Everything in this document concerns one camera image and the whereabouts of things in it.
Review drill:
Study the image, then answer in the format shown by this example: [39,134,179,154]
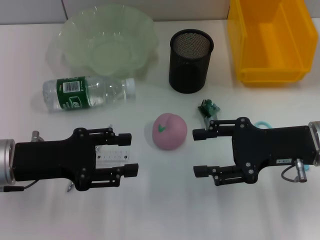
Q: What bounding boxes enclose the clear green-label water bottle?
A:
[41,76,137,114]

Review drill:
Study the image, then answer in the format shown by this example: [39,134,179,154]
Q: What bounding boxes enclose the left gripper cable with plugs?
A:
[0,130,45,194]

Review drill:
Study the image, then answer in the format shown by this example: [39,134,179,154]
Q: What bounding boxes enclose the right gripper cable with plugs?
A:
[279,158,310,182]

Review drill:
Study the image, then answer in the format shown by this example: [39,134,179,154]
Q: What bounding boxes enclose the black mesh pen holder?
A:
[168,29,215,95]

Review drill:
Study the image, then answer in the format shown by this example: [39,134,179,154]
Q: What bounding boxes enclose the yellow plastic bin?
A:
[226,0,320,88]

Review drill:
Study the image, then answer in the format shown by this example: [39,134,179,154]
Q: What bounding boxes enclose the pink toy peach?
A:
[150,112,189,152]

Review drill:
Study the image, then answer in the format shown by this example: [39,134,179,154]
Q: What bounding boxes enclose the green glass fruit bowl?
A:
[46,7,160,79]

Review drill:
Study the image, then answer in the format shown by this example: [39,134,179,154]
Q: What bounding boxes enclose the gripper cable with plugs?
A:
[0,130,45,194]
[279,158,310,182]

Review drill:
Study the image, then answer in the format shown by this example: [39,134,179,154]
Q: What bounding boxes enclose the blue scissors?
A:
[253,120,272,130]

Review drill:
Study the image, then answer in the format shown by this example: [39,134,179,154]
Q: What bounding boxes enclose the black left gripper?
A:
[14,126,133,192]

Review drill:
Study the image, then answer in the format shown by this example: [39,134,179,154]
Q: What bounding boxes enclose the clear plastic ruler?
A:
[95,146,132,166]

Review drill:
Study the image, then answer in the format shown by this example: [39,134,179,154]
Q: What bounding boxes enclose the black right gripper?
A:
[192,116,315,187]

